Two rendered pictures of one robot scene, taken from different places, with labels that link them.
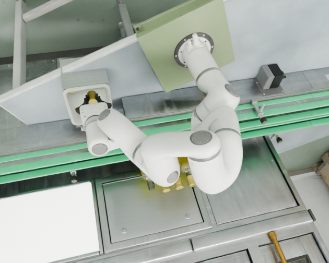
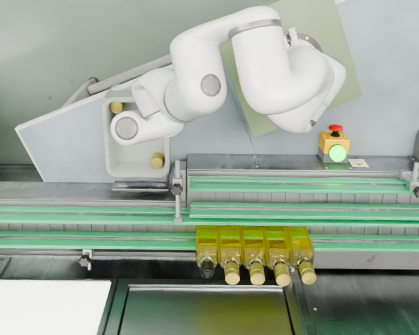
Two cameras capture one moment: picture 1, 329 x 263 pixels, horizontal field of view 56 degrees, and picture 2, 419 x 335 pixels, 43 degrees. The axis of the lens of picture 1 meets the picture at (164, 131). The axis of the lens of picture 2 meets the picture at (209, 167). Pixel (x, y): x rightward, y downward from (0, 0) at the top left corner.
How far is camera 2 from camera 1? 0.76 m
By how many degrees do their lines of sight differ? 36
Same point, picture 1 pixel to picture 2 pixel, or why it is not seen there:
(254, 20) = (388, 40)
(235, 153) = (311, 60)
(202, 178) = (249, 66)
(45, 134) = (64, 191)
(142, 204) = (189, 321)
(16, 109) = (38, 147)
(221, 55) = not seen: hidden behind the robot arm
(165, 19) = not seen: hidden behind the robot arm
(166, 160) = (201, 47)
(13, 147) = (13, 196)
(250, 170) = (412, 316)
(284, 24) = not seen: outside the picture
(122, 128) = (161, 70)
